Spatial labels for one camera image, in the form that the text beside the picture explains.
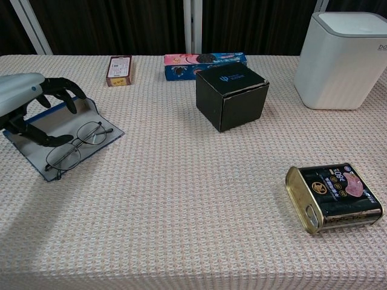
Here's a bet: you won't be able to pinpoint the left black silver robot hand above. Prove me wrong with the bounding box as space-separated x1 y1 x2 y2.
0 72 87 148

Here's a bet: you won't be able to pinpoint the blue glasses case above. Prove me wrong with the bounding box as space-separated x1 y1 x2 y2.
2 96 125 182

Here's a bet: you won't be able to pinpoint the thin-framed eyeglasses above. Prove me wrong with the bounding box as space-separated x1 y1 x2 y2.
44 121 114 179

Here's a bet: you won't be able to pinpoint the small brown snack packet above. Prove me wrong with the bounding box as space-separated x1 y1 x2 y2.
105 55 133 88

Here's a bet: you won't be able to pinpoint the pink blue cookie box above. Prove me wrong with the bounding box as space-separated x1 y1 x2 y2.
163 52 248 82

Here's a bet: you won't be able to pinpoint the black cube cardboard box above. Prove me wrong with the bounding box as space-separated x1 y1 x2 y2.
195 62 270 133

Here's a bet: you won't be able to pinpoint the beige woven tablecloth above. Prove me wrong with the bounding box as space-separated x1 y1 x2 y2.
0 54 387 290

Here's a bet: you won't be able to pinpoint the white square trash bin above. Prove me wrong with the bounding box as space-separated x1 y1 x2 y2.
294 11 387 111

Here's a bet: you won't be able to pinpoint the black gold luncheon meat can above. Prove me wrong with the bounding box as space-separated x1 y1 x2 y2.
285 163 384 235

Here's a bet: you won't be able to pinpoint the silver aluminium extrusion bar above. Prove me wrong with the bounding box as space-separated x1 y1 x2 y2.
9 0 54 56
183 0 203 55
314 0 330 15

